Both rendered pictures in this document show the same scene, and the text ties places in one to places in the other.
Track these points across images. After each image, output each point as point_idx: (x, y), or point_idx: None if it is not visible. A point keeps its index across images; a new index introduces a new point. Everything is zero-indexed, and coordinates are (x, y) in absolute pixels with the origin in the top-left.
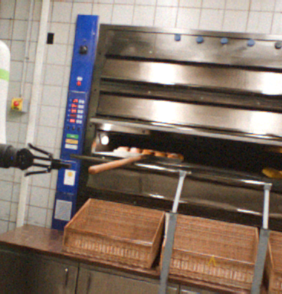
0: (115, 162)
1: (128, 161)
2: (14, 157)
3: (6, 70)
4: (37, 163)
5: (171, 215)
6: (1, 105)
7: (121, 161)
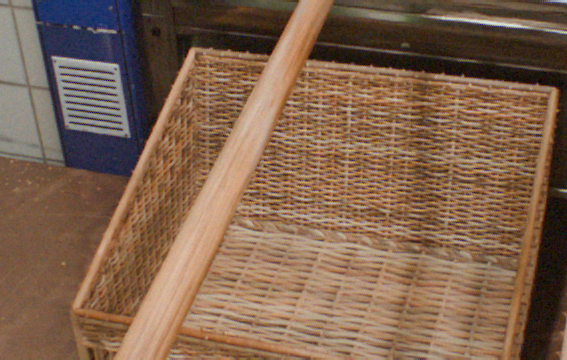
0: (152, 342)
1: (299, 64)
2: None
3: None
4: None
5: None
6: None
7: (228, 188)
